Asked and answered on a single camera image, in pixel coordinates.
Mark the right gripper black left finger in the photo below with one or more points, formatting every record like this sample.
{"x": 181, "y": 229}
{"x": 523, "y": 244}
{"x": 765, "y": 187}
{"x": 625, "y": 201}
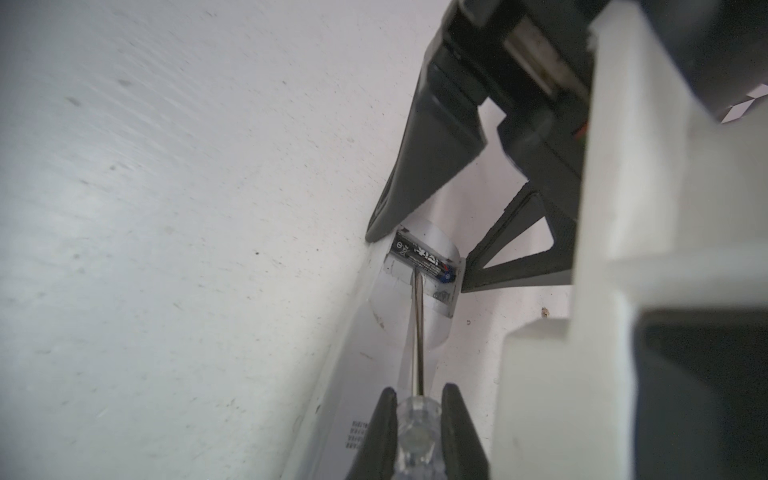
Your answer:
{"x": 376, "y": 456}

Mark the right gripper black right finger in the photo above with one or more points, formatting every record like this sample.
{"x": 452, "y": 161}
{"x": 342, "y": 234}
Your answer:
{"x": 463, "y": 454}

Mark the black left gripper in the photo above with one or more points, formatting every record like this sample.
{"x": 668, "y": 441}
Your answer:
{"x": 531, "y": 58}

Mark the clear-handled screwdriver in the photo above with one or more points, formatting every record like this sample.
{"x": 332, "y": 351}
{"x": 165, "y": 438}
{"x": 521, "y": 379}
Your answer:
{"x": 419, "y": 443}

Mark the black AAA battery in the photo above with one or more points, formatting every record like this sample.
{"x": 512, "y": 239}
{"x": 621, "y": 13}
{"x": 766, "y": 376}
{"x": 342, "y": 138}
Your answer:
{"x": 420, "y": 257}

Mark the white remote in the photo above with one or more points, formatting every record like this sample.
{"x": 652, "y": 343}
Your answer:
{"x": 372, "y": 351}

